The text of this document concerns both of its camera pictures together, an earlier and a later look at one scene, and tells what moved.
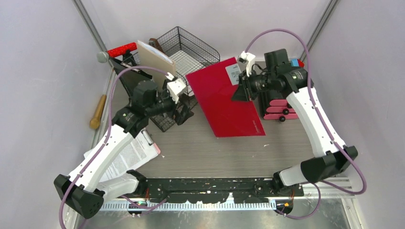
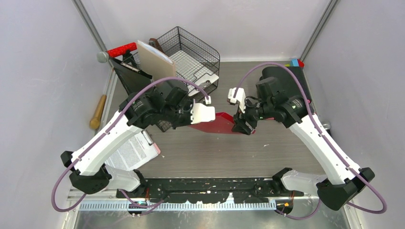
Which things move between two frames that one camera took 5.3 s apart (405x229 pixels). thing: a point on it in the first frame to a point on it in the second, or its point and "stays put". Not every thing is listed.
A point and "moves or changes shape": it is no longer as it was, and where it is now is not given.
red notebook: [214, 87] moves or changes shape
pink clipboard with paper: [139, 150] stays put
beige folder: [150, 57] stays put
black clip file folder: [130, 76] stays put
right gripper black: [244, 92] to [239, 126]
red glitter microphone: [131, 46] stays put
